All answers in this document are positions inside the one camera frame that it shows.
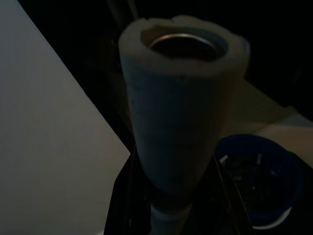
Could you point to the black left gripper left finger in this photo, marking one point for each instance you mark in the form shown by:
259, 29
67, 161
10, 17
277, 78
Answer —
127, 200

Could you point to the blue round bin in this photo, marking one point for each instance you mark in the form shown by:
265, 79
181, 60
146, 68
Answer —
288, 176

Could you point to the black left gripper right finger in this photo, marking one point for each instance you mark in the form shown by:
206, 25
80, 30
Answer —
220, 208

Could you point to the small white paper scrap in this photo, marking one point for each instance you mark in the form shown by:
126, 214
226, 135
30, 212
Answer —
223, 159

